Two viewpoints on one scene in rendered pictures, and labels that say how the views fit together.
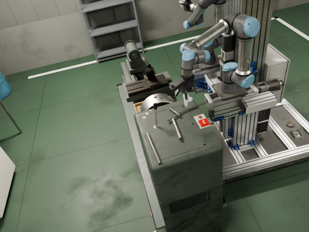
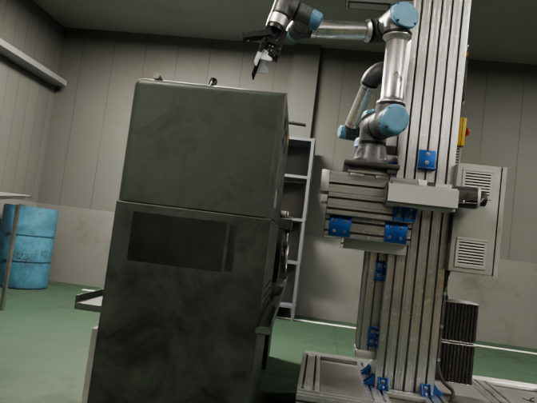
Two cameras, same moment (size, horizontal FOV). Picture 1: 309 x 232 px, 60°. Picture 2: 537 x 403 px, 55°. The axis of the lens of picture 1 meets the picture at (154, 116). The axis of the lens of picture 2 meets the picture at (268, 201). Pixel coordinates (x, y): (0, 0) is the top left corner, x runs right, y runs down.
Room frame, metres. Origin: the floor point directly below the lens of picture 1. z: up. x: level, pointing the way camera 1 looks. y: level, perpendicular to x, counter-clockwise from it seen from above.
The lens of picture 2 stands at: (-0.44, -0.67, 0.80)
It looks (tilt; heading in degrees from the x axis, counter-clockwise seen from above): 4 degrees up; 11
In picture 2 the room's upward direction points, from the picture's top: 7 degrees clockwise
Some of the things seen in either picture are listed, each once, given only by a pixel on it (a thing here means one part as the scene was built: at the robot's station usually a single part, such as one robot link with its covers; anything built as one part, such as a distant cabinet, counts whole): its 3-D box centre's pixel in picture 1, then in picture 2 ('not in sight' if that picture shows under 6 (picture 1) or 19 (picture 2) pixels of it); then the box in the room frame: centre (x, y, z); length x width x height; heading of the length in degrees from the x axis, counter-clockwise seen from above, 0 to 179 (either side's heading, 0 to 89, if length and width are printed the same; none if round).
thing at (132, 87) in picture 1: (146, 84); not in sight; (2.36, 0.02, 0.95); 0.43 x 0.18 x 0.04; 97
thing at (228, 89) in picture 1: (229, 83); (371, 154); (1.75, -0.66, 1.21); 0.15 x 0.15 x 0.10
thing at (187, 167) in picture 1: (176, 145); (216, 161); (1.34, -0.12, 1.06); 0.59 x 0.48 x 0.39; 7
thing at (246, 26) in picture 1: (244, 54); (393, 70); (1.63, -0.71, 1.54); 0.15 x 0.12 x 0.55; 25
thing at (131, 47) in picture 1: (133, 56); not in sight; (2.93, 0.10, 1.01); 0.30 x 0.20 x 0.29; 7
